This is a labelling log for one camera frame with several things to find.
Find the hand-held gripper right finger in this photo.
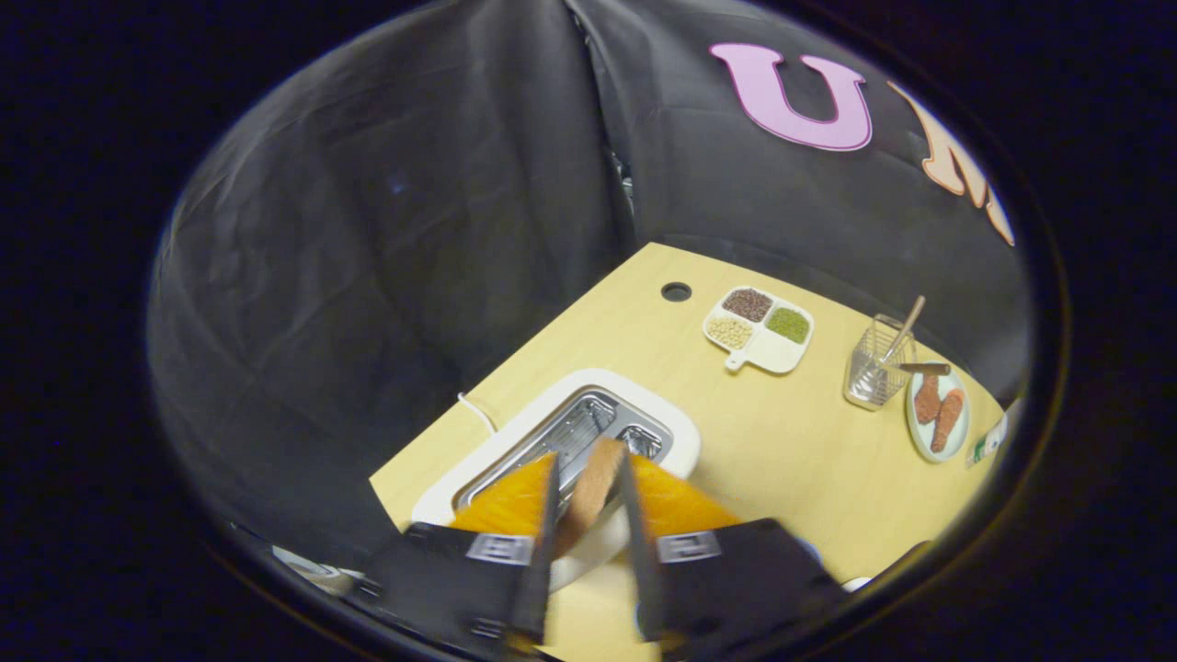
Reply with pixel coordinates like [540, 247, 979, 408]
[618, 451, 851, 654]

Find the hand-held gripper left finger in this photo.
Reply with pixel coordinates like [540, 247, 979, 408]
[354, 452, 562, 649]

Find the plain bread slice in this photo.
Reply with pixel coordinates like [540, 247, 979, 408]
[552, 437, 628, 560]

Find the white toaster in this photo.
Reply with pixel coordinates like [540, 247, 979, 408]
[411, 369, 702, 591]

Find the white divided bean dish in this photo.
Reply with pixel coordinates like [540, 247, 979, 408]
[703, 286, 816, 375]

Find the pale green plate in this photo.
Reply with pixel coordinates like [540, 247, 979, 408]
[906, 368, 971, 462]

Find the black backdrop cloth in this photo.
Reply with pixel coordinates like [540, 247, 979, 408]
[147, 0, 1031, 571]

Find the thin wooden stick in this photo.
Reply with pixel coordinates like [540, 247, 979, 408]
[878, 295, 927, 364]

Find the clear water bottle green cap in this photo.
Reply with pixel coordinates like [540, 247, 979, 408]
[966, 397, 1023, 470]

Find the white toaster cable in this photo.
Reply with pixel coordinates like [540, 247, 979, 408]
[457, 393, 500, 435]

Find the wire utensil holder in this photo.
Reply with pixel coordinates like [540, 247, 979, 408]
[843, 314, 919, 410]

